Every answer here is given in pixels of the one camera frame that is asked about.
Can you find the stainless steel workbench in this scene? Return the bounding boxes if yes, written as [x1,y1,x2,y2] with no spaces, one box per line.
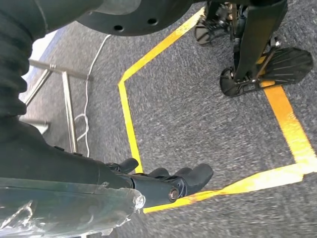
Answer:
[19,59,90,155]

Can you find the yellow floor tape square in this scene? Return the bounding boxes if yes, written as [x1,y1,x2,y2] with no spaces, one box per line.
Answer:
[118,6,317,214]

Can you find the dark round robot body plate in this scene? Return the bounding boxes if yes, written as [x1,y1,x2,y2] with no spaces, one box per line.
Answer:
[33,0,206,37]

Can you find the black robot left leg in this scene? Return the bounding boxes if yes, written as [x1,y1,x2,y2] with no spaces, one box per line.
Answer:
[205,0,248,37]

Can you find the black robot leg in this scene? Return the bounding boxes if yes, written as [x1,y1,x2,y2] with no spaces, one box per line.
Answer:
[205,0,248,37]
[232,0,289,82]

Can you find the black robot right leg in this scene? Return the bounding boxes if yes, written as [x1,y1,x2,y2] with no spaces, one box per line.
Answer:
[232,0,289,82]

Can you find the black robot right foot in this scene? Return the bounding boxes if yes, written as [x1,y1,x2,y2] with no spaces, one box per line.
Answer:
[220,47,314,98]

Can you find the white floor cable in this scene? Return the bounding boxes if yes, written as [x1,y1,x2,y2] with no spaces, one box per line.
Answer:
[74,34,112,158]

